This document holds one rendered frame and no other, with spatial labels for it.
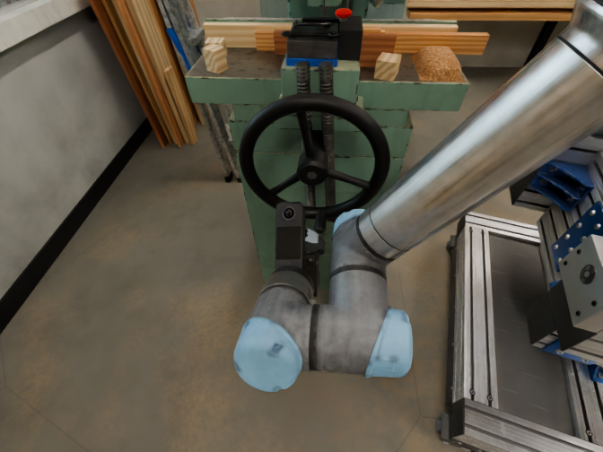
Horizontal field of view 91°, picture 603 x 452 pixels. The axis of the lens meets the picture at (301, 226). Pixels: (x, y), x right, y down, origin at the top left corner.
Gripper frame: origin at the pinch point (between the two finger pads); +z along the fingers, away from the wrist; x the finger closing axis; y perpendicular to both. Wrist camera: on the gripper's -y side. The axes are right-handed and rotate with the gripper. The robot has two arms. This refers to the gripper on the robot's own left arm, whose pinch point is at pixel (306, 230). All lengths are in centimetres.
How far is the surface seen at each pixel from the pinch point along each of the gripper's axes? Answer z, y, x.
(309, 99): -8.0, -25.2, 2.1
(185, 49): 75, -50, -60
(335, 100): -7.5, -24.8, 6.1
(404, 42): 24.1, -38.0, 20.6
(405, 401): 21, 70, 30
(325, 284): 52, 45, 0
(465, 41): 25, -37, 34
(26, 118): 58, -25, -128
